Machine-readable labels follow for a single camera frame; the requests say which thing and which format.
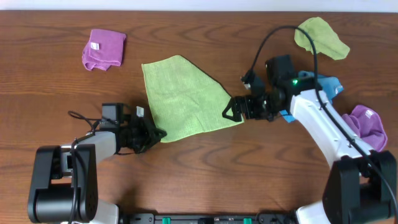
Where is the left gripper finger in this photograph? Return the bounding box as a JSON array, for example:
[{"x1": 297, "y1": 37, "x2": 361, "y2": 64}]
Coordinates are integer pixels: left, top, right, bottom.
[
  {"x1": 133, "y1": 135, "x2": 165, "y2": 154},
  {"x1": 142, "y1": 118, "x2": 167, "y2": 140}
]

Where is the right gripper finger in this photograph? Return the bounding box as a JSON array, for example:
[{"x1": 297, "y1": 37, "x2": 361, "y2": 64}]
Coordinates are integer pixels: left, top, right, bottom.
[
  {"x1": 222, "y1": 96, "x2": 243, "y2": 116},
  {"x1": 222, "y1": 110, "x2": 243, "y2": 122}
]

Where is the large green cloth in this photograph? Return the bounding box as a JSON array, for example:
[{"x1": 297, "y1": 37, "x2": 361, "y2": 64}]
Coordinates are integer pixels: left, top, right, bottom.
[{"x1": 142, "y1": 55, "x2": 243, "y2": 143}]

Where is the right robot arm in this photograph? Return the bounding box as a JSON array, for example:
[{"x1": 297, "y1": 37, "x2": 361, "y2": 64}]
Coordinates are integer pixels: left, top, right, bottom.
[{"x1": 222, "y1": 55, "x2": 397, "y2": 223}]

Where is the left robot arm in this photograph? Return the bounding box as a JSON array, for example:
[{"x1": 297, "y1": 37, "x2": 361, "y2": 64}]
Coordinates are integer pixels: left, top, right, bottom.
[{"x1": 27, "y1": 111, "x2": 167, "y2": 223}]

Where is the blue cloth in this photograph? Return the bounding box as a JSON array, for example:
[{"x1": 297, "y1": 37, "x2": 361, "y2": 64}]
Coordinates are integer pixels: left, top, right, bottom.
[{"x1": 280, "y1": 70, "x2": 344, "y2": 123}]

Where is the crumpled green cloth top right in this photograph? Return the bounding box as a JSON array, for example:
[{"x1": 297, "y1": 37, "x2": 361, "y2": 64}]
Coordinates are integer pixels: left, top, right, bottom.
[{"x1": 299, "y1": 17, "x2": 350, "y2": 60}]

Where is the folded purple cloth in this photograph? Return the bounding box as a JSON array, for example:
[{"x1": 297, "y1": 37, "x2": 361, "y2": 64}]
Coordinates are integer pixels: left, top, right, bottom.
[{"x1": 82, "y1": 29, "x2": 127, "y2": 71}]

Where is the crumpled purple cloth right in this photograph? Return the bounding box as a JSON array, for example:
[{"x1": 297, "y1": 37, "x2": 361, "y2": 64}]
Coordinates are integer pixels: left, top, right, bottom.
[{"x1": 341, "y1": 105, "x2": 388, "y2": 152}]

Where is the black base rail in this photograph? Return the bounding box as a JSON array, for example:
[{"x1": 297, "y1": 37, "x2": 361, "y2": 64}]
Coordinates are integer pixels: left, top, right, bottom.
[{"x1": 118, "y1": 213, "x2": 298, "y2": 224}]

